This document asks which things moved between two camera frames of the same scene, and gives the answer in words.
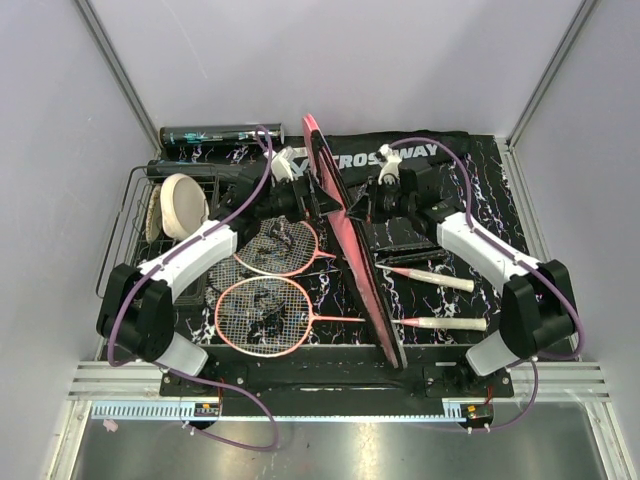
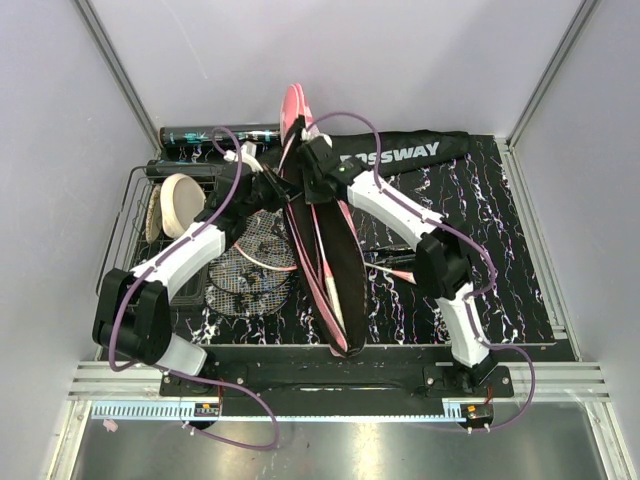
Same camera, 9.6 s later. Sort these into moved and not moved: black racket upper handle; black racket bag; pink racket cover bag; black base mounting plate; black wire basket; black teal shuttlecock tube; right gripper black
Moved: pink racket cover bag; right gripper black
Not moved: black racket bag; black base mounting plate; black teal shuttlecock tube; black wire basket; black racket upper handle
